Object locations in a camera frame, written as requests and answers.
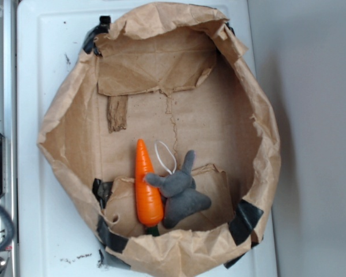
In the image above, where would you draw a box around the grey plush bunny toy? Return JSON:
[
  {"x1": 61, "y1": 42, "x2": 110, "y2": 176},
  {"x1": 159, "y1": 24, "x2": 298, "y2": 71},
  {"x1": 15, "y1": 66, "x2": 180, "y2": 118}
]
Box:
[{"x1": 144, "y1": 140, "x2": 212, "y2": 229}]

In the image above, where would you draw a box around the silver metal rail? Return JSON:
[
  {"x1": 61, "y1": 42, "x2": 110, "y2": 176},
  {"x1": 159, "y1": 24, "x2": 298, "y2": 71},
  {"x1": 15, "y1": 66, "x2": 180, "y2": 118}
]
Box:
[{"x1": 0, "y1": 1, "x2": 20, "y2": 276}]

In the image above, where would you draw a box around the brown paper bag tray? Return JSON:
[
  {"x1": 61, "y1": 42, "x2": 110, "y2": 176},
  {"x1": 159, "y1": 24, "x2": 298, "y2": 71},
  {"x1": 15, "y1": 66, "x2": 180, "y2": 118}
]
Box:
[{"x1": 37, "y1": 2, "x2": 281, "y2": 276}]

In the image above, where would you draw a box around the orange plastic toy carrot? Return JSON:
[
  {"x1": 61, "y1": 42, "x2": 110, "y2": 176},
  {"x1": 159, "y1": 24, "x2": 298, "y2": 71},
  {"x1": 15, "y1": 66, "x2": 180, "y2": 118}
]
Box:
[{"x1": 135, "y1": 139, "x2": 164, "y2": 237}]

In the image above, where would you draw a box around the white plastic board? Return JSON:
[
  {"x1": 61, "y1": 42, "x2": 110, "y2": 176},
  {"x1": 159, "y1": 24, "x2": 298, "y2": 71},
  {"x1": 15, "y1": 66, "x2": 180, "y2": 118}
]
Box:
[{"x1": 17, "y1": 1, "x2": 278, "y2": 276}]

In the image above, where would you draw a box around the grey cable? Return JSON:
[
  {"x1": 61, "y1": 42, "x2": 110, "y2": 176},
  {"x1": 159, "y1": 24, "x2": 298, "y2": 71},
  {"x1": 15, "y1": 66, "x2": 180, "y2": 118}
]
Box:
[{"x1": 0, "y1": 199, "x2": 17, "y2": 255}]

